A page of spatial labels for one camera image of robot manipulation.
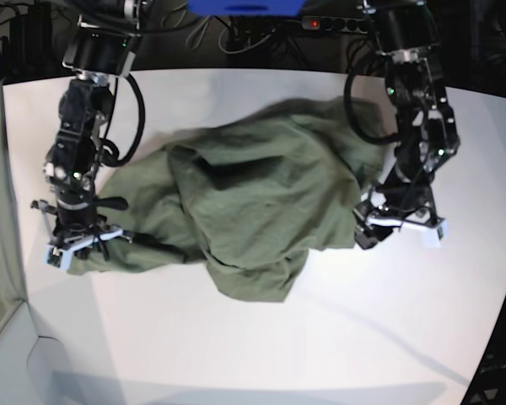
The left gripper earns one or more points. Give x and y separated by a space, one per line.
394 205

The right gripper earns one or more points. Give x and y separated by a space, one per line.
73 223

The green t-shirt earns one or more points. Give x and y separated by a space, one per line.
249 200

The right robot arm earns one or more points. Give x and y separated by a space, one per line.
104 47

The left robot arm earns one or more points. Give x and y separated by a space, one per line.
407 42

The black power strip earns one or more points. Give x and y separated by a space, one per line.
335 24

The blue box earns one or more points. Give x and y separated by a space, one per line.
245 7

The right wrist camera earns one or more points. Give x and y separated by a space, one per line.
59 257

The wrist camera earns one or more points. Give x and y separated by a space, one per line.
59 257
432 236

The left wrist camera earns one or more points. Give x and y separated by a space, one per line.
432 236

